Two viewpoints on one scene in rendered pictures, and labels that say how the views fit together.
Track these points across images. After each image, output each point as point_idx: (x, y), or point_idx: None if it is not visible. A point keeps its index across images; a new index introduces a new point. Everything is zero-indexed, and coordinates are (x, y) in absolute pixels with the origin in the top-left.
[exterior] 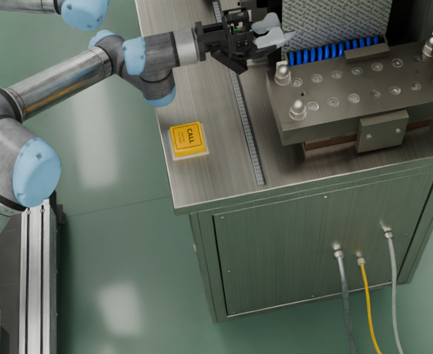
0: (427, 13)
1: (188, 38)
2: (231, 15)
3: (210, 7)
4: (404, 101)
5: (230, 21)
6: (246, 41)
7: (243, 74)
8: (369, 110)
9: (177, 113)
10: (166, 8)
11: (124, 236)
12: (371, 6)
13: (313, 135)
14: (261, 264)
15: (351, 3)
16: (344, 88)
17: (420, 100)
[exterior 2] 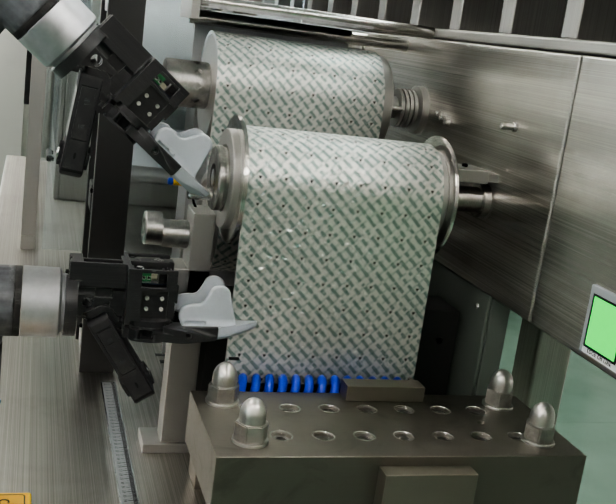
0: (481, 365)
1: (49, 271)
2: (141, 258)
3: (97, 386)
4: (465, 450)
5: (138, 264)
6: (162, 303)
7: (139, 458)
8: (397, 452)
9: None
10: (17, 378)
11: None
12: (391, 302)
13: (280, 494)
14: None
15: (359, 281)
16: (345, 423)
17: (496, 452)
